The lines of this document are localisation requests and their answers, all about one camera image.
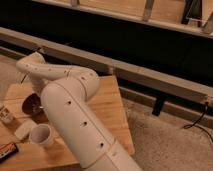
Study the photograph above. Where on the dark purple ceramic bowl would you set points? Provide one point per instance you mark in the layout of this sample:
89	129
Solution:
32	105

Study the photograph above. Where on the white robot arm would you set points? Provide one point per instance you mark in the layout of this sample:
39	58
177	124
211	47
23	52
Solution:
64	91

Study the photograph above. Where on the wooden bamboo table board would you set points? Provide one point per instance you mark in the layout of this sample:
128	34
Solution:
106	104

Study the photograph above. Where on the white paper cup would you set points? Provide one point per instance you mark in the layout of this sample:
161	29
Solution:
42	135

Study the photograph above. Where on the white rectangular sponge block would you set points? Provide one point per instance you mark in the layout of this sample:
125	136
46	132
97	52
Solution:
24	129

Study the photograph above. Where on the dark candy bar wrapper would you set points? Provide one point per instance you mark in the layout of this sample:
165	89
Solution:
7	151

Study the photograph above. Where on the long metal rail beam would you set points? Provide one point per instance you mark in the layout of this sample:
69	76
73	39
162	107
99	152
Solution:
164	83

